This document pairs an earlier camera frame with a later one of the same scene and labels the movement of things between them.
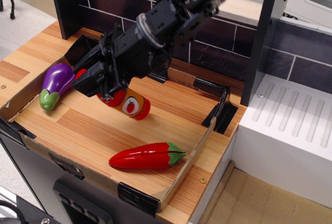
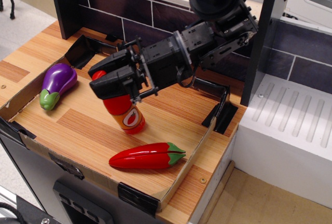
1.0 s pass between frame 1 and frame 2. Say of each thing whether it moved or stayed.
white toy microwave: stayed
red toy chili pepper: stayed
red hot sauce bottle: moved
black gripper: moved
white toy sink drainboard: stayed
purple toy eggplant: stayed
